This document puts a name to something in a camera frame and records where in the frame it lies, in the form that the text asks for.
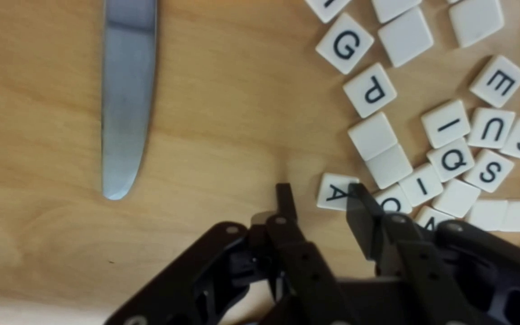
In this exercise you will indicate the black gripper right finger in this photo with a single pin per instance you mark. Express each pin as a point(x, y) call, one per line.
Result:
point(451, 277)

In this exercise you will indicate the white letter tile E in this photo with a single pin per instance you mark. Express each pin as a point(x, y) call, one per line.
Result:
point(498, 82)

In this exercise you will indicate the white letter tile P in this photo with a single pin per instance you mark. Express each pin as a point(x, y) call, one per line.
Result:
point(368, 91)

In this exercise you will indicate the white letter tile O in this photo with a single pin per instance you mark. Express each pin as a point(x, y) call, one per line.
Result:
point(397, 199)

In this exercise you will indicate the white letter tile I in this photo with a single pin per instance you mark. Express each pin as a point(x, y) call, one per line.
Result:
point(421, 184)
point(446, 123)

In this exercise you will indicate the small white letter tile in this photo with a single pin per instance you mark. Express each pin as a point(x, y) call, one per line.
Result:
point(327, 8)
point(431, 217)

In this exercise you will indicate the white letter tile A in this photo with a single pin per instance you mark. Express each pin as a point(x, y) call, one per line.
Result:
point(334, 192)

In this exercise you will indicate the white letter tile Q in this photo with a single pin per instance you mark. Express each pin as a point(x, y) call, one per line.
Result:
point(450, 159)

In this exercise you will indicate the white letter tile G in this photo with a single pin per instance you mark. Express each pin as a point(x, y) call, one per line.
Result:
point(343, 44)

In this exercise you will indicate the white letter tile U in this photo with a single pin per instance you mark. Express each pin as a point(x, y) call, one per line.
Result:
point(491, 127)

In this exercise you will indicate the silver butter knife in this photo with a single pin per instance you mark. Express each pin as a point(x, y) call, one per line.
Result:
point(128, 91)

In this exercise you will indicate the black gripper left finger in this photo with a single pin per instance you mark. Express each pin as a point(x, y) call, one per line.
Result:
point(242, 282)

